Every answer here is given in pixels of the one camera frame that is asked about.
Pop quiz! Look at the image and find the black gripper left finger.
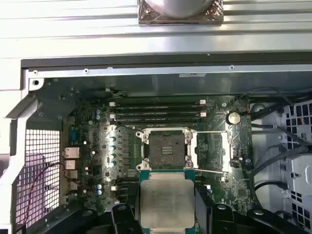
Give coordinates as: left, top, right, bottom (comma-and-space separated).
60, 181, 141, 234

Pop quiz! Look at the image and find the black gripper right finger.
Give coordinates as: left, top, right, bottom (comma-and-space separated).
194, 185, 303, 234

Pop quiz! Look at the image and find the silver CPU with green edge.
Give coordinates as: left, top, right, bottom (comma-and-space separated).
138, 169, 196, 234

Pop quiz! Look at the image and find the metal socket cover frame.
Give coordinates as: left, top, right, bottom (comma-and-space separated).
191, 131, 232, 171

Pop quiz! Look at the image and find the black RAM slot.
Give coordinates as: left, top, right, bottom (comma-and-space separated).
114, 106, 202, 112
111, 185, 213, 194
114, 175, 226, 185
109, 111, 207, 118
114, 117, 202, 123
109, 99, 207, 106

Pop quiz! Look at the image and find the CPU socket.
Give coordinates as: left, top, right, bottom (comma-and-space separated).
136, 128, 196, 172

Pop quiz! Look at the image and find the green motherboard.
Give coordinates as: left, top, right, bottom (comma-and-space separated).
60, 95, 257, 220

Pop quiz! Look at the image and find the silver perforated drive cage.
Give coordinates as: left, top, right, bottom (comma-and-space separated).
248, 97, 312, 234

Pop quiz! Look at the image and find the blue serial port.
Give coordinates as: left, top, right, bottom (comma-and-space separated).
69, 128, 80, 145

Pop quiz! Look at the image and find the round coin battery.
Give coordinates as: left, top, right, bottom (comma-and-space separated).
226, 110, 242, 126

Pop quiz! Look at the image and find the black silver PC case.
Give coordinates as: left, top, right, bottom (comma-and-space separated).
0, 52, 312, 234

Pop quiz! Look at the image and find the thin wire locking lever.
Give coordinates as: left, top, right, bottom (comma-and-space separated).
194, 168, 229, 175

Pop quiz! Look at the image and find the black cable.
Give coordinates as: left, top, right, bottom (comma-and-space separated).
250, 121, 312, 150
253, 144, 312, 173
253, 180, 289, 203

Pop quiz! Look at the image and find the thin red wire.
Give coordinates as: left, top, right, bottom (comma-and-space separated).
23, 162, 61, 230

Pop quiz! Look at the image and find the square brown base plate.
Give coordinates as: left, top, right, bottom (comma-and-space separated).
138, 0, 224, 25

